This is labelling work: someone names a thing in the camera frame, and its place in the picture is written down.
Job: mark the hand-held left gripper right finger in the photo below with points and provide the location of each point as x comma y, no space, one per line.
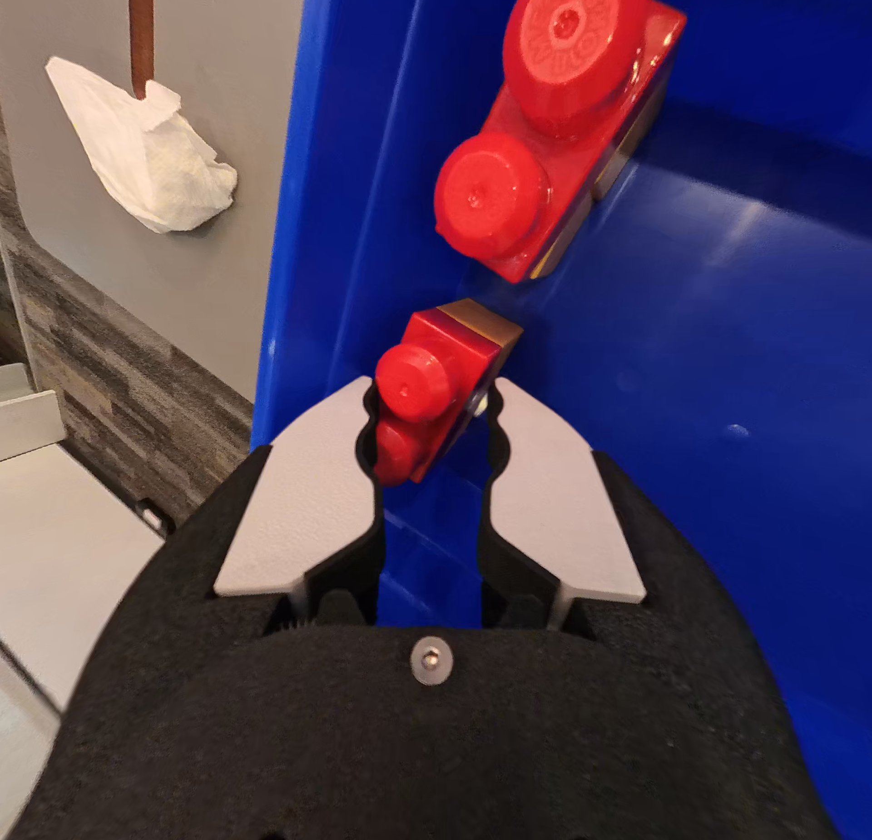
566,513

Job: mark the white cloth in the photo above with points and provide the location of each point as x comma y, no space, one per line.
150,172

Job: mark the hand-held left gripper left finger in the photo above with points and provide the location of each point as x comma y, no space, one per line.
297,506

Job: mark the red mega block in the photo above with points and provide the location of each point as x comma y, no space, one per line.
545,131
429,390

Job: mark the blue storage bin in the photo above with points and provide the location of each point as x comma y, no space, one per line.
709,445

